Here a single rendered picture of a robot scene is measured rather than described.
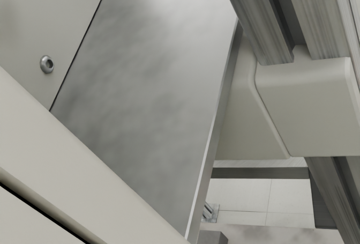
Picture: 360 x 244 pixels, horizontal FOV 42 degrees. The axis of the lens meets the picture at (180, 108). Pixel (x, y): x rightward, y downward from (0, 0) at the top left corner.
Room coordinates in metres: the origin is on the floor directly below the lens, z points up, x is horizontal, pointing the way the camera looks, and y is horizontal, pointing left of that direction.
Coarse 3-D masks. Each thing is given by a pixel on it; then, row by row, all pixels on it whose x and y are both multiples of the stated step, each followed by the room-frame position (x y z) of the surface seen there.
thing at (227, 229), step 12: (204, 228) 0.58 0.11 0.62; (216, 228) 0.56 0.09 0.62; (228, 228) 0.54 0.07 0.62; (240, 228) 0.53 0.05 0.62; (252, 228) 0.51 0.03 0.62; (264, 228) 0.49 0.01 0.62; (276, 228) 0.48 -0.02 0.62; (288, 228) 0.46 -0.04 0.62; (300, 228) 0.45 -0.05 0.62; (312, 228) 0.43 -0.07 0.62; (228, 240) 0.52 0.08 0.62; (240, 240) 0.51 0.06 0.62; (252, 240) 0.49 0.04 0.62; (264, 240) 0.47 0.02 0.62; (276, 240) 0.46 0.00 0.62; (288, 240) 0.44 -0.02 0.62; (300, 240) 0.43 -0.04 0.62; (312, 240) 0.41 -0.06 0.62; (324, 240) 0.40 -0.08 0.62; (336, 240) 0.38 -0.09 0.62
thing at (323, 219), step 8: (312, 176) 0.19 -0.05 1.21; (312, 184) 0.18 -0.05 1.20; (312, 192) 0.18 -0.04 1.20; (312, 200) 0.18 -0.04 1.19; (320, 200) 0.17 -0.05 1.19; (320, 208) 0.17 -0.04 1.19; (320, 216) 0.17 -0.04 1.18; (328, 216) 0.16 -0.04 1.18; (320, 224) 0.17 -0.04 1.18; (328, 224) 0.16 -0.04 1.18
